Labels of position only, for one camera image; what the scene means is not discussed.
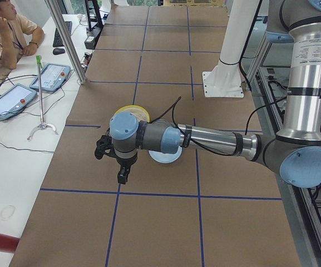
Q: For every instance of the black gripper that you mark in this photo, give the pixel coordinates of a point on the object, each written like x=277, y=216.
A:
x=126, y=162

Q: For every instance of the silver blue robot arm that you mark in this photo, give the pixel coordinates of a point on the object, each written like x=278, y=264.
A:
x=294, y=152

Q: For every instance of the yellow steamer basket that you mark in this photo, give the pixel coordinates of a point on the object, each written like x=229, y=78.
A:
x=138, y=111

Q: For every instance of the light blue plate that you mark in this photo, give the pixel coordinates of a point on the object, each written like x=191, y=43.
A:
x=164, y=157

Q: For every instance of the silver reacher grabber stick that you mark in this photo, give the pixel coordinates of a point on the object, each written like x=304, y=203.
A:
x=43, y=124

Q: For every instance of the far blue teach pendant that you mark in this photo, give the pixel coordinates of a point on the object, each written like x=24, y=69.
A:
x=53, y=76

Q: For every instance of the blue teach pendant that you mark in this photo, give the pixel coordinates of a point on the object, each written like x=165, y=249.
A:
x=15, y=100
x=53, y=76

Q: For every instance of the near blue teach pendant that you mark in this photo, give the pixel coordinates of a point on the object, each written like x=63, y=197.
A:
x=15, y=100

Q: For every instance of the black computer mouse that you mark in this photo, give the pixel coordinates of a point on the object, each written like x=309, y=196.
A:
x=58, y=51

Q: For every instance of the black power adapter box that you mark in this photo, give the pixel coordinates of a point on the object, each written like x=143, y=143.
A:
x=92, y=38

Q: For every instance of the seated man in beige shirt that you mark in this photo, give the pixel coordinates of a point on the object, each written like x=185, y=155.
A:
x=19, y=37

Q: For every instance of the aluminium frame post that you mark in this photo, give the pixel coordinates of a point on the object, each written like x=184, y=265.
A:
x=66, y=38

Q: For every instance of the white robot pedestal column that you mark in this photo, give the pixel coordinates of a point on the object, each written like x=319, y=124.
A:
x=225, y=80

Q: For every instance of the black stand frame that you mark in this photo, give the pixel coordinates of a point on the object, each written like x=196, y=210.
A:
x=94, y=19

